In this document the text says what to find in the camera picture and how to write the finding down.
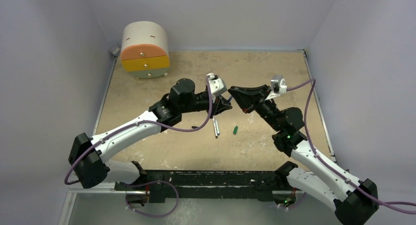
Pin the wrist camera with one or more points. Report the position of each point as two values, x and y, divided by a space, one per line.
216 85
278 87

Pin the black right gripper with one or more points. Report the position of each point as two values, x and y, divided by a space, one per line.
258 99

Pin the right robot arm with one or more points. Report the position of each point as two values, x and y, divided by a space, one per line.
326 181

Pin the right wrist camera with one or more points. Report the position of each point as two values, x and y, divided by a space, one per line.
278 87

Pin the white marker black tip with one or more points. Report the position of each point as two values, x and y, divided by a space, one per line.
213 118

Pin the white marker blue tip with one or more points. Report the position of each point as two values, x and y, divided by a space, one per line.
217 127

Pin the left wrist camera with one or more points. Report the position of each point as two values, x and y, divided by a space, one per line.
216 85

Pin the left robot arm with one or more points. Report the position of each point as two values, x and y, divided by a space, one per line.
90 155

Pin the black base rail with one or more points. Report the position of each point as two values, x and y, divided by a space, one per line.
155 186

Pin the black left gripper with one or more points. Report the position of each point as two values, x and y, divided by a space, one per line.
218 104

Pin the small three-drawer pastel cabinet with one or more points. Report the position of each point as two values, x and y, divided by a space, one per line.
144 50

